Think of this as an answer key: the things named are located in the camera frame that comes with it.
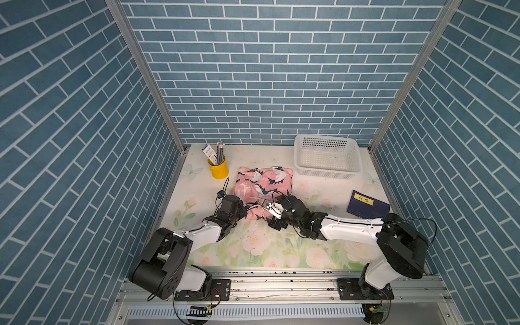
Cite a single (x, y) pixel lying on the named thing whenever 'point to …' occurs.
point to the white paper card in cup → (211, 154)
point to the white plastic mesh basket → (327, 156)
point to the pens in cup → (220, 147)
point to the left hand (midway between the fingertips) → (248, 207)
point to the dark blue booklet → (361, 204)
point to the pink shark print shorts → (256, 186)
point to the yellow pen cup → (219, 171)
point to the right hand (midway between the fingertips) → (274, 207)
